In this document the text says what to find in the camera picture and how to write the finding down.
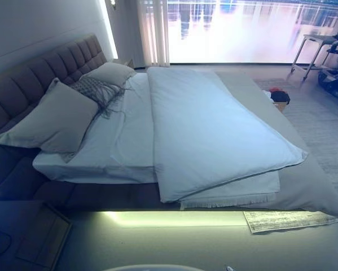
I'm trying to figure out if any white duvet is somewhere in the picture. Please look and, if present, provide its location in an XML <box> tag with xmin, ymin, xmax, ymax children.
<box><xmin>146</xmin><ymin>67</ymin><xmax>309</xmax><ymax>204</ymax></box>

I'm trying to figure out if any wooden nightstand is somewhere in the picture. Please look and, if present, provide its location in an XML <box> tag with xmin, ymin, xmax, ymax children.
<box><xmin>0</xmin><ymin>202</ymin><xmax>73</xmax><ymax>271</ymax></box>
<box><xmin>112</xmin><ymin>58</ymin><xmax>134</xmax><ymax>68</ymax></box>

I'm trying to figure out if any large beige pillow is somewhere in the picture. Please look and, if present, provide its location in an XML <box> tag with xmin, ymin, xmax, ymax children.
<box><xmin>0</xmin><ymin>77</ymin><xmax>99</xmax><ymax>155</ymax></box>
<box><xmin>78</xmin><ymin>62</ymin><xmax>137</xmax><ymax>87</ymax></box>

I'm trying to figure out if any grey fringed woven cushion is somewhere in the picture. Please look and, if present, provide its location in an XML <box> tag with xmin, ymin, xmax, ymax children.
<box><xmin>69</xmin><ymin>76</ymin><xmax>135</xmax><ymax>119</ymax></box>

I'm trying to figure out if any sheer white curtain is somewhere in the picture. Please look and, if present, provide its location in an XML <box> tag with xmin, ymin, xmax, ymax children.
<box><xmin>136</xmin><ymin>0</ymin><xmax>169</xmax><ymax>70</ymax></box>

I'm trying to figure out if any wooden basket box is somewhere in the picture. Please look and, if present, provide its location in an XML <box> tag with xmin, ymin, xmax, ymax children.
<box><xmin>273</xmin><ymin>100</ymin><xmax>288</xmax><ymax>113</ymax></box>

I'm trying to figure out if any large bright window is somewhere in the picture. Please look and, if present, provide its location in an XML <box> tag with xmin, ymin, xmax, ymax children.
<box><xmin>167</xmin><ymin>0</ymin><xmax>338</xmax><ymax>64</ymax></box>

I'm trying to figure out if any beige bedspread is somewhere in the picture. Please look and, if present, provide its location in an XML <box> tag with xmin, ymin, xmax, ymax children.
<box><xmin>213</xmin><ymin>70</ymin><xmax>338</xmax><ymax>224</ymax></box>

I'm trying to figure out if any grey striped rug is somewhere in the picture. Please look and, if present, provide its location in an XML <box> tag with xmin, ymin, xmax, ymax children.
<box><xmin>243</xmin><ymin>78</ymin><xmax>338</xmax><ymax>235</ymax></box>

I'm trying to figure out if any black wheeled machine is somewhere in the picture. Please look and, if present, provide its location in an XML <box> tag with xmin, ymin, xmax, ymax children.
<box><xmin>318</xmin><ymin>30</ymin><xmax>338</xmax><ymax>108</ymax></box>

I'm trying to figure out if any brown upholstered bed frame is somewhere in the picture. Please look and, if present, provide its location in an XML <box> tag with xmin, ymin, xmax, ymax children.
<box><xmin>0</xmin><ymin>138</ymin><xmax>186</xmax><ymax>211</ymax></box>

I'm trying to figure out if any vertical wall light strip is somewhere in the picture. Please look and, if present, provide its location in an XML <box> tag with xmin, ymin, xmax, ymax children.
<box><xmin>100</xmin><ymin>0</ymin><xmax>118</xmax><ymax>59</ymax></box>

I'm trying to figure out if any metal frame table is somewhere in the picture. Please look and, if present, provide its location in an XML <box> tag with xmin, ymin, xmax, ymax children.
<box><xmin>288</xmin><ymin>34</ymin><xmax>338</xmax><ymax>78</ymax></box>

